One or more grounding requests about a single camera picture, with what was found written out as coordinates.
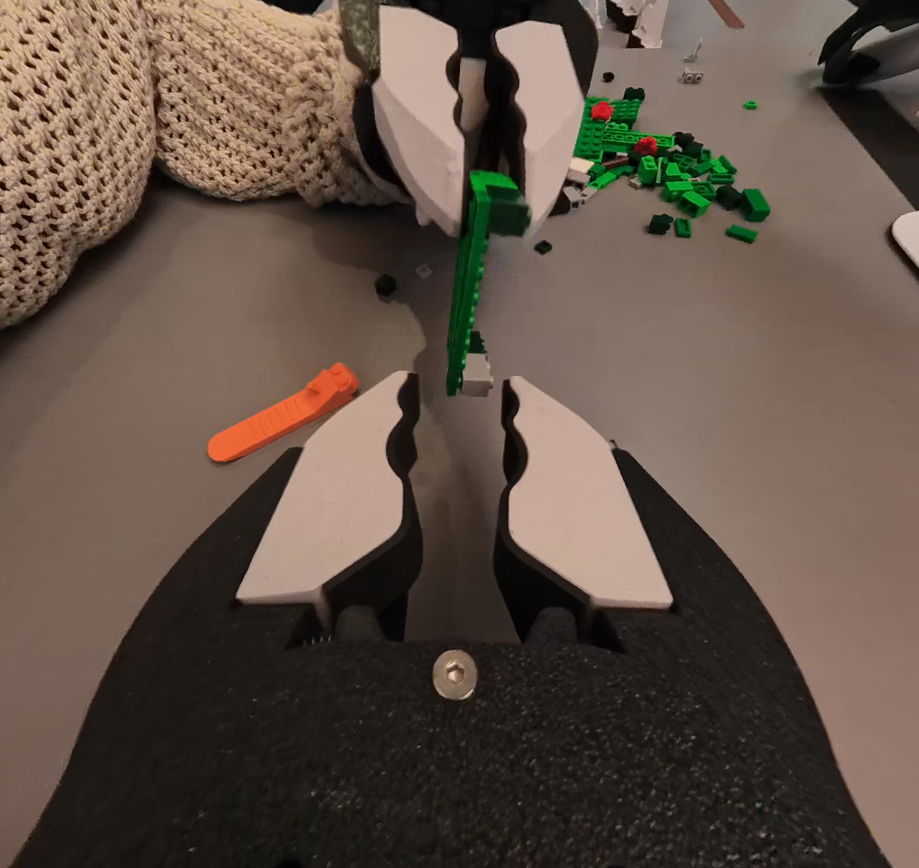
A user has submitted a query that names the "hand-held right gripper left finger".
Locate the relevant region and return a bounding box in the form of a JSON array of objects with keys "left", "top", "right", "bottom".
[{"left": 235, "top": 371, "right": 425, "bottom": 643}]

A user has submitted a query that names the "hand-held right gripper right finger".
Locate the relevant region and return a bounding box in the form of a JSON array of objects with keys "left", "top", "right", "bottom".
[{"left": 493, "top": 376, "right": 676, "bottom": 645}]

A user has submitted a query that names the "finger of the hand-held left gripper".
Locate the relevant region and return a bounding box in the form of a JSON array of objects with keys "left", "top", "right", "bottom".
[
  {"left": 370, "top": 5, "right": 475, "bottom": 238},
  {"left": 492, "top": 21, "right": 590, "bottom": 240}
]

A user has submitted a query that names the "pile of green lego bricks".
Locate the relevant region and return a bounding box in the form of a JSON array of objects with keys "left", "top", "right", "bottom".
[{"left": 567, "top": 85, "right": 773, "bottom": 244}]

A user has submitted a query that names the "green lego assembly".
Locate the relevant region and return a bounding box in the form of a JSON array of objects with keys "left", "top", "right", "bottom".
[{"left": 445, "top": 170, "right": 534, "bottom": 398}]

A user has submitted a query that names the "person's left forearm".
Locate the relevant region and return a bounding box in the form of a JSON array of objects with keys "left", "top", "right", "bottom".
[{"left": 0, "top": 0, "right": 417, "bottom": 330}]

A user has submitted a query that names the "green patterned wrist band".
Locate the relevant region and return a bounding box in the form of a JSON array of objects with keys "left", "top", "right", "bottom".
[{"left": 337, "top": 0, "right": 383, "bottom": 86}]

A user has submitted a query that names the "orange brick separator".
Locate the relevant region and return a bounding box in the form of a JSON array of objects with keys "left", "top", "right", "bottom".
[{"left": 207, "top": 361, "right": 360, "bottom": 464}]

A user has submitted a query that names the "black and white device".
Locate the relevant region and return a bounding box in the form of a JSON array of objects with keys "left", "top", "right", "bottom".
[{"left": 818, "top": 0, "right": 919, "bottom": 90}]

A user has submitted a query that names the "white book stand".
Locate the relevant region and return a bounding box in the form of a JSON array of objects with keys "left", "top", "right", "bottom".
[{"left": 890, "top": 211, "right": 919, "bottom": 271}]

